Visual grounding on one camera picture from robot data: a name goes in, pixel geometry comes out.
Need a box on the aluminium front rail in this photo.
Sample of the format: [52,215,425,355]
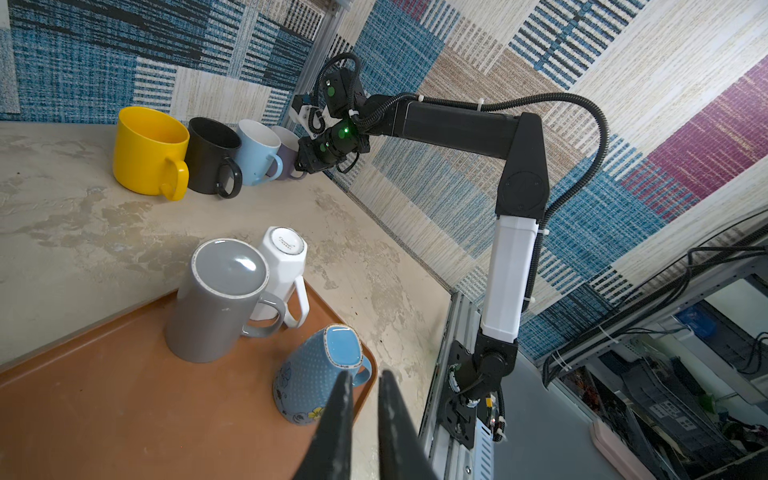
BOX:
[418,292,494,480]

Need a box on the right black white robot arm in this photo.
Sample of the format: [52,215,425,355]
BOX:
[289,68,559,406]

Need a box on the teal blue mug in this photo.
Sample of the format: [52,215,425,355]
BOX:
[273,324,372,426]

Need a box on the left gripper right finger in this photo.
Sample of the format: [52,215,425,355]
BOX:
[378,370,437,480]

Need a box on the grey mug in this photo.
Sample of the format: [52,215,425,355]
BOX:
[165,238,289,363]

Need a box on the brown rectangular tray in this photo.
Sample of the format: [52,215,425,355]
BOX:
[0,281,379,480]

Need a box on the lavender mug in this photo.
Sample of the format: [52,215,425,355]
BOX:
[267,125,307,180]

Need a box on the white mug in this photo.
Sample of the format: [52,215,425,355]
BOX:
[257,226,310,328]

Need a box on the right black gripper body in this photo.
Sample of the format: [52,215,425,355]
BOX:
[295,136,348,174]

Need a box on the cluttered metal storage shelving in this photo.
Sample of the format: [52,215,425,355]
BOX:
[538,209,767,479]

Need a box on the yellow mug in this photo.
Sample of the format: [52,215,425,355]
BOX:
[113,106,190,201]

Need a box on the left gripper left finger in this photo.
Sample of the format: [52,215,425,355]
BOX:
[294,372,354,480]

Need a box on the light blue mug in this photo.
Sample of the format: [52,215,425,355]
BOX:
[235,119,284,186]

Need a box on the black mug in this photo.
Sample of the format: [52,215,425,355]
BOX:
[185,117,243,199]

